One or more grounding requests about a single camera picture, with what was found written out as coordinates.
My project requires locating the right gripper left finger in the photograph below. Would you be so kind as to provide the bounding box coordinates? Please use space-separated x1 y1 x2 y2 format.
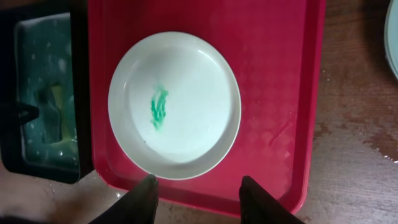
90 174 159 224

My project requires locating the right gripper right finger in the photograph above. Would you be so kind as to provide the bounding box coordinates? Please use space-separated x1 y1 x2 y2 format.
239 175 303 224

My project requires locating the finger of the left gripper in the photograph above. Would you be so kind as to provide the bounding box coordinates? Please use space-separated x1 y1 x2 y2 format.
1 103 39 125

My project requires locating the green yellow sponge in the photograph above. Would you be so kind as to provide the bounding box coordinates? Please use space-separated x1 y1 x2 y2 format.
35 83 77 145

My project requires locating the white plate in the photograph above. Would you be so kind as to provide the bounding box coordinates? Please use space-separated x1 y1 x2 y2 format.
108 32 242 180

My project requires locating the light green plate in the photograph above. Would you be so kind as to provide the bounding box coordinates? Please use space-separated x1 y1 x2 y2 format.
384 0 397 78

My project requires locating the dark green water tray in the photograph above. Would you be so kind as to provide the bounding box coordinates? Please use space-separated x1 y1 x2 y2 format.
1 1 93 184

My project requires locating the red plastic tray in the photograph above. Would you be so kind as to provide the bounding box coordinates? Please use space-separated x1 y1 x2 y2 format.
88 0 325 217

